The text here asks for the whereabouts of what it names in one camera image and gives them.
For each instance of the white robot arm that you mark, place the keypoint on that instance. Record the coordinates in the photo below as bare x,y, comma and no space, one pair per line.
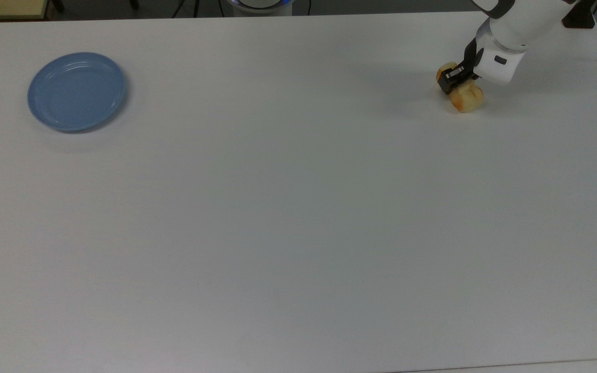
524,18

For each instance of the blue round plate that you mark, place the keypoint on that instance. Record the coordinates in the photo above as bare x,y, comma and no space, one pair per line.
77,91

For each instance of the black clamp mount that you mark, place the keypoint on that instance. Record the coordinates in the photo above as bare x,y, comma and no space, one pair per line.
579,15

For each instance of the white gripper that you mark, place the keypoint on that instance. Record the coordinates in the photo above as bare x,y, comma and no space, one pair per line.
498,62

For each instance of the orange topped bread loaf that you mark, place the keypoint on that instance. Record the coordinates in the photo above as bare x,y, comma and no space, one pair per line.
467,98

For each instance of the light wooden table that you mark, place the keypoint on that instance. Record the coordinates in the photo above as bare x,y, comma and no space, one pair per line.
5,9

